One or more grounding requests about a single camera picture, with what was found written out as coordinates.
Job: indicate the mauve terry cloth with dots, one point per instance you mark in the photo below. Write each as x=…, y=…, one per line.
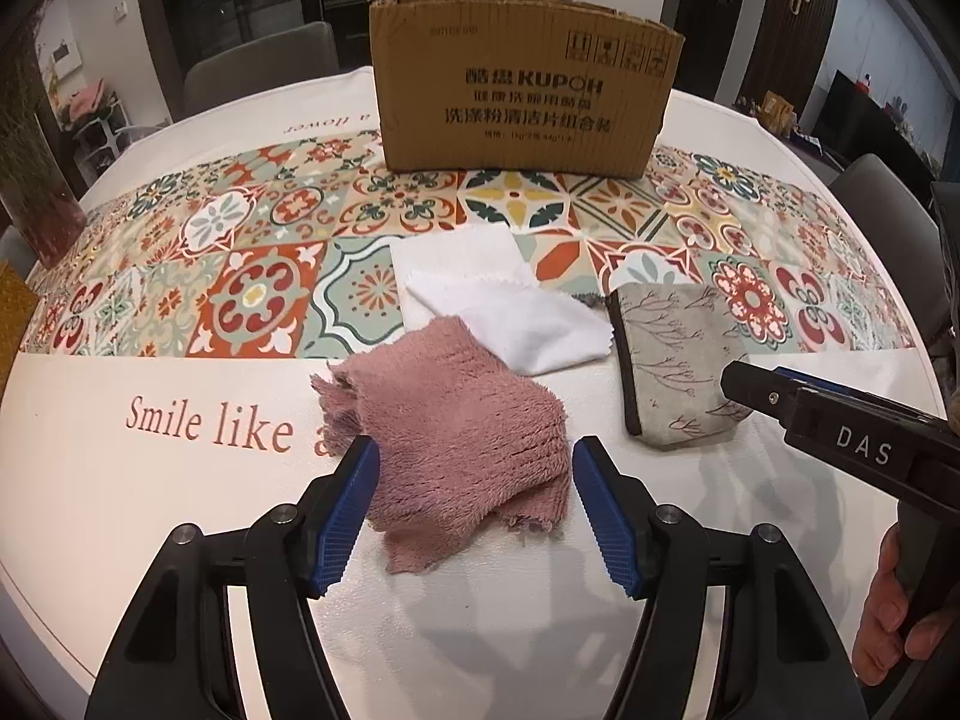
x=457, y=435

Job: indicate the black television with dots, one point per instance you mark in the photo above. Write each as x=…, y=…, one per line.
x=870, y=127

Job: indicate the white cloth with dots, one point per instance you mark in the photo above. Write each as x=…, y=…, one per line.
x=517, y=315

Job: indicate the dark slatted wall panel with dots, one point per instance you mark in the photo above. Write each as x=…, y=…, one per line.
x=795, y=15

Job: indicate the glass vase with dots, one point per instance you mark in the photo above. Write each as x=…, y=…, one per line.
x=41, y=217

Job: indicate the person's right hand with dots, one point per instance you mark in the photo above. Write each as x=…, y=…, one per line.
x=885, y=630

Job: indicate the yellow box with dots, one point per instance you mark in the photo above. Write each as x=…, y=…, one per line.
x=778, y=114

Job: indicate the white storage rack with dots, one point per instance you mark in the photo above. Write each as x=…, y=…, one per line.
x=112, y=127

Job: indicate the grey branch print pouch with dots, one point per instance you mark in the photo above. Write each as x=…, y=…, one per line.
x=675, y=352

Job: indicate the woven tissue box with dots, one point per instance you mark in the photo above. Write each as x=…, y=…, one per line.
x=15, y=315

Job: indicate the brown cardboard box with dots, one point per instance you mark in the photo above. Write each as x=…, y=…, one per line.
x=525, y=90

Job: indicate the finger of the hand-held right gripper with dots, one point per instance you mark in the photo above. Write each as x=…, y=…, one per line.
x=757, y=390
x=832, y=388

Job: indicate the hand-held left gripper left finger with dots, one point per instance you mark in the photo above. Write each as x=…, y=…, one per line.
x=341, y=525

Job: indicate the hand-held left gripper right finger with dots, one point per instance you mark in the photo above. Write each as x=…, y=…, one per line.
x=609, y=525

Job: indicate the grey chair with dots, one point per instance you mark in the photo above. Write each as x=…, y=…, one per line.
x=892, y=240
x=262, y=67

